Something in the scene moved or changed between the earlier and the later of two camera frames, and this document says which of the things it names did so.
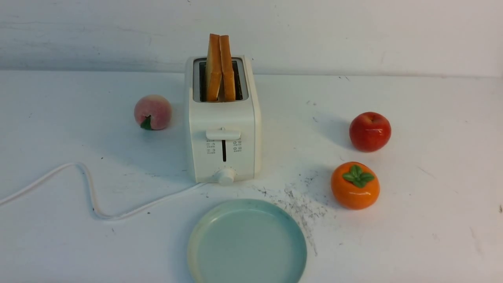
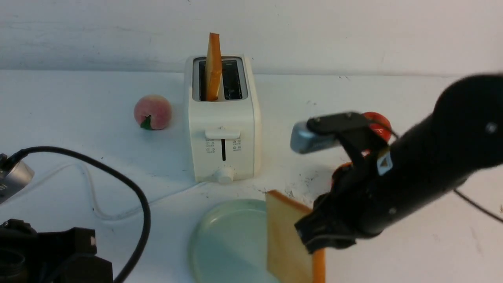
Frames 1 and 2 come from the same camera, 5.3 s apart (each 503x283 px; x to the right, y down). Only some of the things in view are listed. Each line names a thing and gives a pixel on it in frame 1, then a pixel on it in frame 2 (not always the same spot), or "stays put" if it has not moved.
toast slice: x=228 y=77 to x=288 y=259
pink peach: x=153 y=112 stays put
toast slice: x=213 y=69 stays put
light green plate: x=247 y=241 stays put
